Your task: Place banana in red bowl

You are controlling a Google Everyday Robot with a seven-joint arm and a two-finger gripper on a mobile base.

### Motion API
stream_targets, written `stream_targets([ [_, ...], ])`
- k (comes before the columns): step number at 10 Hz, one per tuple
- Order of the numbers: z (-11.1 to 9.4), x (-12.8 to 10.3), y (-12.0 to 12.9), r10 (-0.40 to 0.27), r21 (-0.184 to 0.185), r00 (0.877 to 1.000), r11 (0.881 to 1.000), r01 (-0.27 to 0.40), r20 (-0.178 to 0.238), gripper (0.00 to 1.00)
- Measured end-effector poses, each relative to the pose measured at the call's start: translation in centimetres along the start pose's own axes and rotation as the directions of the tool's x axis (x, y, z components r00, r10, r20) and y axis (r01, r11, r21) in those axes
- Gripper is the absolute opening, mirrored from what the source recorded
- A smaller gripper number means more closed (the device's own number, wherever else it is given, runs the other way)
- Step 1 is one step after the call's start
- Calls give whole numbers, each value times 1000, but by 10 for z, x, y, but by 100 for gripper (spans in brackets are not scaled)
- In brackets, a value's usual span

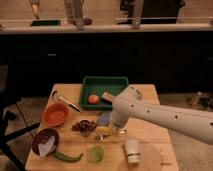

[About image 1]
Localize yellow banana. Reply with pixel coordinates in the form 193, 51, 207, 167
95, 126, 118, 135

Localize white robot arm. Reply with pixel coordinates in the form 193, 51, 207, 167
110, 86, 213, 145

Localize orange red bowl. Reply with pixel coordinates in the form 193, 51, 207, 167
42, 103, 69, 127

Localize dark maroon bowl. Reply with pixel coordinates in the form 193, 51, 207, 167
32, 128, 59, 157

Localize brown block in tray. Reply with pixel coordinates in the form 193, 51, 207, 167
101, 92, 115, 103

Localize green plastic tray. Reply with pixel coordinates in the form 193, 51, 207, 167
79, 76, 129, 110

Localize orange fruit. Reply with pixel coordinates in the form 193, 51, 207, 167
88, 94, 100, 105

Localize blue sponge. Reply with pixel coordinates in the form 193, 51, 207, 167
97, 111, 111, 126

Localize bunch of dark grapes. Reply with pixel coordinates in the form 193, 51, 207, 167
71, 120, 97, 136

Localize silver fork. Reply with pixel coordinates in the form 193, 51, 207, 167
95, 130, 127, 141

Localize white cylindrical cup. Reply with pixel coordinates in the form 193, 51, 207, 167
125, 139, 141, 164

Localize green chili pepper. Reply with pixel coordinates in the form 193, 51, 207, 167
53, 151, 83, 163

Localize white paper napkin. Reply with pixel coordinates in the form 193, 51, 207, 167
38, 136, 55, 157

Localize black office chair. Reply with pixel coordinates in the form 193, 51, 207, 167
0, 64, 39, 171

